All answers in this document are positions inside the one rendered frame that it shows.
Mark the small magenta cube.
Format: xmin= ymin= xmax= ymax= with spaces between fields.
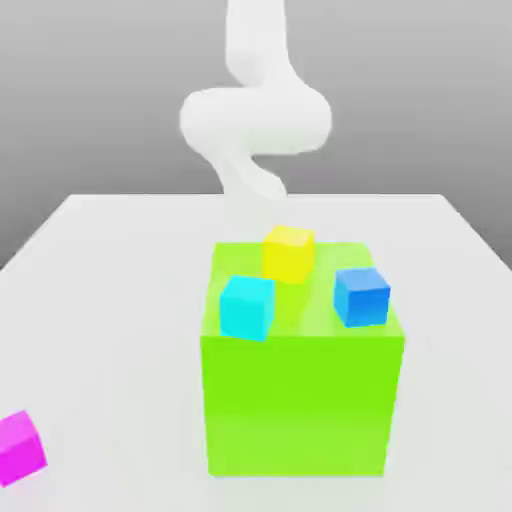
xmin=0 ymin=409 xmax=49 ymax=489

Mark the small blue cube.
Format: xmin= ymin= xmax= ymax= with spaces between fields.
xmin=333 ymin=266 xmax=392 ymax=329

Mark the large green box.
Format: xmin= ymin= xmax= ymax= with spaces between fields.
xmin=199 ymin=241 xmax=406 ymax=478

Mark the small cyan cube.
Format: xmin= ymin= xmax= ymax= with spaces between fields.
xmin=218 ymin=274 xmax=277 ymax=344

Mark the small yellow cube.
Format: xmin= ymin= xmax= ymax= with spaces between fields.
xmin=261 ymin=224 xmax=316 ymax=286

